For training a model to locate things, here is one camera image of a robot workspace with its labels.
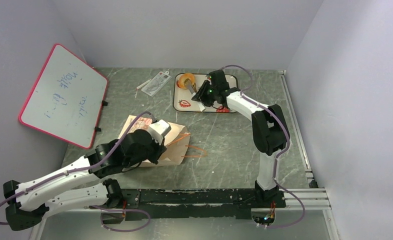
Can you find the metal kitchen tongs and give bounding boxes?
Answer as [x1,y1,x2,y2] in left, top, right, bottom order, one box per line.
[185,79,206,112]

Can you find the fake orange donut bread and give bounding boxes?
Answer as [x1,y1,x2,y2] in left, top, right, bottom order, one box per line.
[176,73,195,90]

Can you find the beige paper bag orange handles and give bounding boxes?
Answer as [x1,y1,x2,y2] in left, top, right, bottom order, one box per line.
[117,115,208,167]

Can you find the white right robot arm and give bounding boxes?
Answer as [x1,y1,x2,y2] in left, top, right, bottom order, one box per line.
[192,70,290,207]

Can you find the small plastic packet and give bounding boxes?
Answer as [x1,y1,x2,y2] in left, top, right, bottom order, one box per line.
[141,70,171,97]

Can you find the white marker pen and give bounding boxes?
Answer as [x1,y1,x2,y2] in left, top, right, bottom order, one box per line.
[135,79,151,91]

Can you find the pink framed whiteboard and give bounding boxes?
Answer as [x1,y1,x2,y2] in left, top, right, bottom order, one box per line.
[18,43,108,149]

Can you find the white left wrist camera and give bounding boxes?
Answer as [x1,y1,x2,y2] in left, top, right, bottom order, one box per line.
[147,120,171,145]

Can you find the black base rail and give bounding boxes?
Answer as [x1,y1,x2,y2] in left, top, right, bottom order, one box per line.
[116,188,286,221]

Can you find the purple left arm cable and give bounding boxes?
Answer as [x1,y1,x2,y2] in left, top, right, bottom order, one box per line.
[0,110,153,233]

